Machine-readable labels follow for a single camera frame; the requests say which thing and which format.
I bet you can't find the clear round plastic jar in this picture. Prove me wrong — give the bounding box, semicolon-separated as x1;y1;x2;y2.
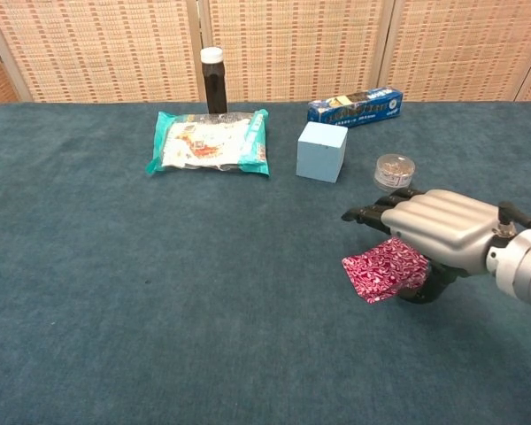
373;153;417;192

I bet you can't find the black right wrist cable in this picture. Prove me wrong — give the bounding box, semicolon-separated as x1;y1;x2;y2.
497;201;531;232

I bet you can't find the dark bottle with white cap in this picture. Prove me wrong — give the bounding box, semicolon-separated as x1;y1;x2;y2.
199;46;228;114

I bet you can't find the teal instant noodle packet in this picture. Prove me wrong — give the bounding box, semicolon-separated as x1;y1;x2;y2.
145;109;271;178

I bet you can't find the light blue cube block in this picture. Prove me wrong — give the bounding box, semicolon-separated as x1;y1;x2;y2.
296;121;350;183

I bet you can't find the teal felt table cover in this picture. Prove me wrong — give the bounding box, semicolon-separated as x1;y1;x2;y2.
0;101;531;425

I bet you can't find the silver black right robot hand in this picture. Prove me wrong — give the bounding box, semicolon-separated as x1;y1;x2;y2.
340;187;502;305

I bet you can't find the blue cling wrap box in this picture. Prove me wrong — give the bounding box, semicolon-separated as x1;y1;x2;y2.
307;86;404;129

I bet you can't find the pink patterned packet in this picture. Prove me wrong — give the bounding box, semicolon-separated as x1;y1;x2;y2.
341;236;429;305

